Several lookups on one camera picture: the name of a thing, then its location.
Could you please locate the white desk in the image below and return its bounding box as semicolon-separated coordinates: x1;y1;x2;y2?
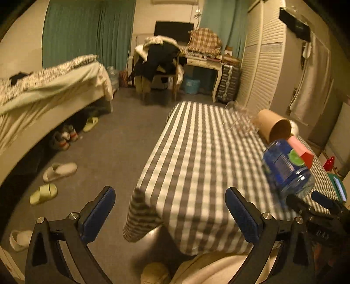
180;52;222;102

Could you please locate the white slipper near gripper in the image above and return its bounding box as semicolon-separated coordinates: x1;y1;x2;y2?
9;230;33;252

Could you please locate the plaid blanket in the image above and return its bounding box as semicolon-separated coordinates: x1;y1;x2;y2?
187;28;222;57

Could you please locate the clear glass cup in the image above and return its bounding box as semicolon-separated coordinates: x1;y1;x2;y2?
222;101;259;136

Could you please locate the hanging white towel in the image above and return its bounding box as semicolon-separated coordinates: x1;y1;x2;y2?
289;32;331;127

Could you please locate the pink hexagonal cup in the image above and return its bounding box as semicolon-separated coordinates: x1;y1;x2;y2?
287;135;314;169

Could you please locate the bed with beige bedding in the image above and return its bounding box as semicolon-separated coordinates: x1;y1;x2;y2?
1;54;113;181

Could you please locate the chair piled with clothes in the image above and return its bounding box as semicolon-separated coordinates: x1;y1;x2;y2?
128;35;187;100

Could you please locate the black striped suitcase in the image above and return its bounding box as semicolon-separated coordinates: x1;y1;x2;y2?
216;64;241;103

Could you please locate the large clear water jug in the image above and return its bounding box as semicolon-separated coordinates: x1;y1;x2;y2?
107;66;119;93

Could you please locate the teal curtain right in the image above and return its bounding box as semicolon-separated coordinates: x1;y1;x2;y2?
200;0;249;59

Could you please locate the green slipper under bed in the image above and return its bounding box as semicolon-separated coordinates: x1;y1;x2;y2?
83;117;99;133

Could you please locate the teal curtain left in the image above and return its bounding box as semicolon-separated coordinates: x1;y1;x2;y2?
42;1;136;71

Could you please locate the brown paper cup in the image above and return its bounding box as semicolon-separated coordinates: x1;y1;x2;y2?
256;109;291;143

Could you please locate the green cased smartphone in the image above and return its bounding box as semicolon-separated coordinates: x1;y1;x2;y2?
328;173;348;203

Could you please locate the blue plastic water bottle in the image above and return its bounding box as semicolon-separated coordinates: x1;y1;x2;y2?
262;139;315;208

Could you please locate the blue laundry basket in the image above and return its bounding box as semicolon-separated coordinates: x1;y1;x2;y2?
183;78;201;95

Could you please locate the grey checkered tablecloth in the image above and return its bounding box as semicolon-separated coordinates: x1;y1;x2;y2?
123;100;341;256

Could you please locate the teal curtain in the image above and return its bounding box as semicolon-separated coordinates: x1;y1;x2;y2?
42;1;136;71
200;0;249;59

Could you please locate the white louvered closet door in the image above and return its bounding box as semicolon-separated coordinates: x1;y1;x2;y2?
236;0;287;114

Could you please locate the black television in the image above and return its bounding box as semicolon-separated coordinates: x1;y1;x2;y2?
154;21;194;44

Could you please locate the red white sneaker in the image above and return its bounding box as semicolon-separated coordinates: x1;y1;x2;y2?
50;131;70;151
62;124;79;142

